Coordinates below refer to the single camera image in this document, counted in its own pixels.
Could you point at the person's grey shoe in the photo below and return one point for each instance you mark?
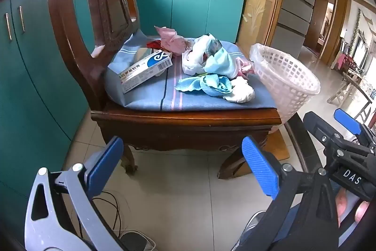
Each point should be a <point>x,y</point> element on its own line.
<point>252,223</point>

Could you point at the dark wooden chair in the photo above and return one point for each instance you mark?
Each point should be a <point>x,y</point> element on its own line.
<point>182,127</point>

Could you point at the blue striped seat cushion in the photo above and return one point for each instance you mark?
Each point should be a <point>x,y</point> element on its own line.
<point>176,98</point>

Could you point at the printed foil packet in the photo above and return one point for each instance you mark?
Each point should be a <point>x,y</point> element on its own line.
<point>214,46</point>

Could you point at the white tissue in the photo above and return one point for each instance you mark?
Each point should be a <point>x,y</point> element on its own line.
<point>241,92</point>

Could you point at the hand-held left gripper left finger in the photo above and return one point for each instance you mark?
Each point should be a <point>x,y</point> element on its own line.
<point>107,162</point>

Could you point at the person's jeans leg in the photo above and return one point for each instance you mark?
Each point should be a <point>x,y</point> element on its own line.
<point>295,214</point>

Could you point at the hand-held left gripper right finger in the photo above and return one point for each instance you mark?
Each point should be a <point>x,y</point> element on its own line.
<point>260,168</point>

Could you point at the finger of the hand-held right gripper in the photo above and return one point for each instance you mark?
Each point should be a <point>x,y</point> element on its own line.
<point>348,121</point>
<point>318,126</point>

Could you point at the wooden bench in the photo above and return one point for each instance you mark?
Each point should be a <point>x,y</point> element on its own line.
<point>349,86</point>

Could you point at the white blue medicine box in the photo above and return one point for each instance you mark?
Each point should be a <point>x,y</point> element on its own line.
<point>147,70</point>

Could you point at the person's right hand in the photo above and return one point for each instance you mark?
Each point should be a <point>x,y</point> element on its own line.
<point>344,205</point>

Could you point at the teal kitchen cabinet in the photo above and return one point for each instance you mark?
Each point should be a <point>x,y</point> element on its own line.
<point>38,86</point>
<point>191,7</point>

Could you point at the white plastic basket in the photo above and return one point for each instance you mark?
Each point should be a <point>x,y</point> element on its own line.
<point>288,83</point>

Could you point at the white plastic bag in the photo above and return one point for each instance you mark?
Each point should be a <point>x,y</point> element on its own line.
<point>191,61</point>

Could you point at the small pink cloth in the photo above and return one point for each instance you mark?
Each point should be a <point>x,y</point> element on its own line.
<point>245,67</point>

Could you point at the brown floor mat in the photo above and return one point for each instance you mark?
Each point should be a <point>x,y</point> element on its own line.
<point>277,146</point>

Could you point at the teal waffle cloth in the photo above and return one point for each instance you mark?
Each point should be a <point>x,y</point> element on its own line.
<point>211,83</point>

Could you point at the pink hanging cloth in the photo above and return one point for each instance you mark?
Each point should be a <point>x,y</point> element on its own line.
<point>341,60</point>

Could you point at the green wall garland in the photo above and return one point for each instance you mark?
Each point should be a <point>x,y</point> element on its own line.
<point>356,30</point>

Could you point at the wooden door frame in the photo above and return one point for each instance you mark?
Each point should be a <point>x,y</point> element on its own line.
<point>320,21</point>

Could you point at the grey refrigerator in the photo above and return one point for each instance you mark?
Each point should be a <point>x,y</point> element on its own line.
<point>296,4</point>

